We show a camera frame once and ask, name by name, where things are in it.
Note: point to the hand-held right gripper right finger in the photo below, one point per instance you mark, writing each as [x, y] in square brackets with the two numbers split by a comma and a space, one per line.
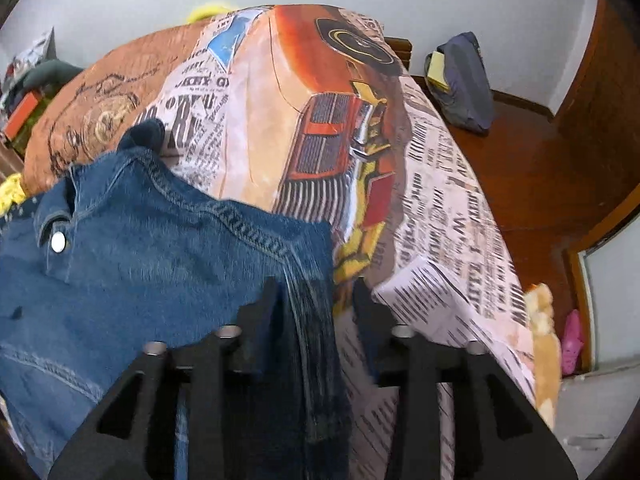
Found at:
[425, 410]

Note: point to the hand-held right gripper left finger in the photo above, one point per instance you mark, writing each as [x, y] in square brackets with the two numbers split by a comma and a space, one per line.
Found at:
[200, 400]

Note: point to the blue denim jacket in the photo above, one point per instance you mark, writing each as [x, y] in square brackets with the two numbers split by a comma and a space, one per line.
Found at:
[150, 260]

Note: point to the pile of clothes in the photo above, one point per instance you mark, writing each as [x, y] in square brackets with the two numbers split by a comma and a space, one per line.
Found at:
[30, 57]

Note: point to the yellow plush blanket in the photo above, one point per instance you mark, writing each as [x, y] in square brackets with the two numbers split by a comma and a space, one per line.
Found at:
[545, 355]

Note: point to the pink slipper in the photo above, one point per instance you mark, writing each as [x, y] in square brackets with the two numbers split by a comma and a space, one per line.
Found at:
[572, 342]

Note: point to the yellow cartoon cloth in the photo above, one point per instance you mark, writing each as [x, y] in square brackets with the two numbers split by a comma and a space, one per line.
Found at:
[11, 192]

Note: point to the green cloth covered table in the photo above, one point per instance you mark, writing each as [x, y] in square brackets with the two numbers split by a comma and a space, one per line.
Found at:
[27, 135]

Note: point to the grey bag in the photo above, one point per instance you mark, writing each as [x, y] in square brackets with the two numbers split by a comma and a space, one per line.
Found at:
[467, 85]

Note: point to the orange box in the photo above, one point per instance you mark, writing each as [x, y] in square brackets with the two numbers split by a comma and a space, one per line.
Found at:
[22, 116]

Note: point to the yellow-green pad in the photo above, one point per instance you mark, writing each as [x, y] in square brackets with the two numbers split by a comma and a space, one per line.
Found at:
[439, 71]

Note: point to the wooden bed footboard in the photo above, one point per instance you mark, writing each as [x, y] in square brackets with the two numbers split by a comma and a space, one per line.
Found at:
[399, 52]

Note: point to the grey plush toy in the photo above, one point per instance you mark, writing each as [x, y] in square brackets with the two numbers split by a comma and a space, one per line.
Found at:
[47, 74]

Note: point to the brown wooden room door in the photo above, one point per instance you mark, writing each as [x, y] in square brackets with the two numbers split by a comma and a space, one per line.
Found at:
[615, 85]

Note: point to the yellow pillow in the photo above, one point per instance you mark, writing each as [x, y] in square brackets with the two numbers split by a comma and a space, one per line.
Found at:
[210, 11]

